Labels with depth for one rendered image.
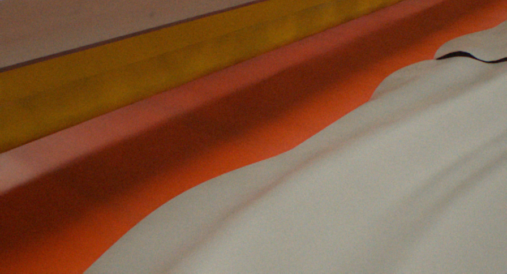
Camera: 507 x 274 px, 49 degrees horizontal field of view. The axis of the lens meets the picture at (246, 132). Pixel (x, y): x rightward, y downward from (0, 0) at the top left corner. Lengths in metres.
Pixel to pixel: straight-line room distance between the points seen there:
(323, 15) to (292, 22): 0.02
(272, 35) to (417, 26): 0.08
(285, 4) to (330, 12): 0.03
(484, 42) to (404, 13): 0.05
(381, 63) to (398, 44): 0.02
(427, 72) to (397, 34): 0.05
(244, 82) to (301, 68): 0.02
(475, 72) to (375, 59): 0.03
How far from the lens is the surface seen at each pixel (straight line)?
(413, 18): 0.23
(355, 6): 0.19
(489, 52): 0.18
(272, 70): 0.16
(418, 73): 0.16
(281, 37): 0.16
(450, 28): 0.22
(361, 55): 0.18
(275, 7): 0.15
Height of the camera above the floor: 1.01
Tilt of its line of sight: 26 degrees down
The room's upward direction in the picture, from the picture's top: 1 degrees clockwise
